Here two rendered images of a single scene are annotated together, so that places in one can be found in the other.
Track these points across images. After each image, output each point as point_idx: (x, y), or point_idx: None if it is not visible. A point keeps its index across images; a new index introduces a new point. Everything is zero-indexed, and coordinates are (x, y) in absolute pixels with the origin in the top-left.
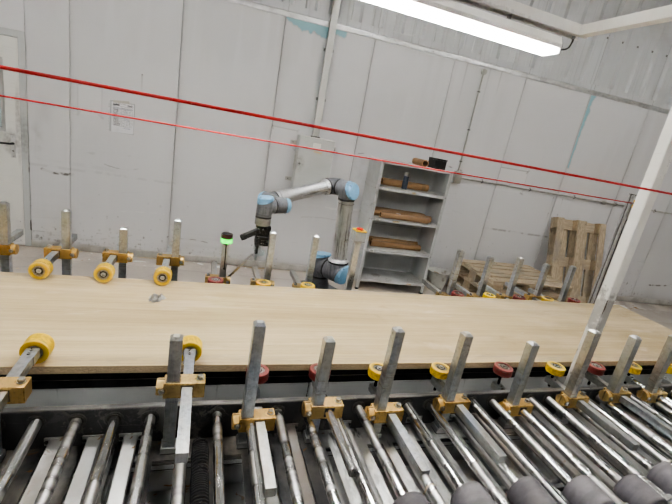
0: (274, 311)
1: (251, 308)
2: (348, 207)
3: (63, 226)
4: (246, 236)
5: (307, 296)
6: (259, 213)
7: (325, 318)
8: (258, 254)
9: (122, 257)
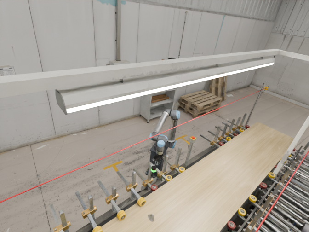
0: (190, 196)
1: (182, 200)
2: (176, 121)
3: (90, 203)
4: (155, 160)
5: (188, 177)
6: (160, 150)
7: (205, 189)
8: (158, 163)
9: (115, 198)
